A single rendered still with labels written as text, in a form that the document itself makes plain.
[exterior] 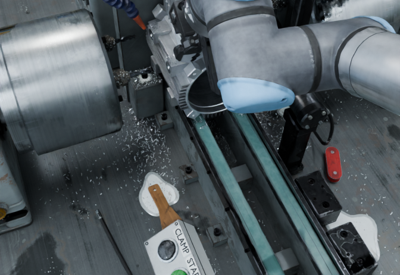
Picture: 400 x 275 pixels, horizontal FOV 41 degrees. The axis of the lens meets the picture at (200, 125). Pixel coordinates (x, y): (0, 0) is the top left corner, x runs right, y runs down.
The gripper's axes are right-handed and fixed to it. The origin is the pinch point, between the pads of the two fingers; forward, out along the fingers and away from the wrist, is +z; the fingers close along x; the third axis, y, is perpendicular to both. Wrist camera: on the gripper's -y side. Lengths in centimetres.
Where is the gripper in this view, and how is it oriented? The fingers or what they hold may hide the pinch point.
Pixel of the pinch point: (190, 60)
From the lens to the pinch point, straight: 101.0
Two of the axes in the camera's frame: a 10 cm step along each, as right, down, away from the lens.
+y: -3.1, -9.5, 0.8
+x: -9.3, 2.8, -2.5
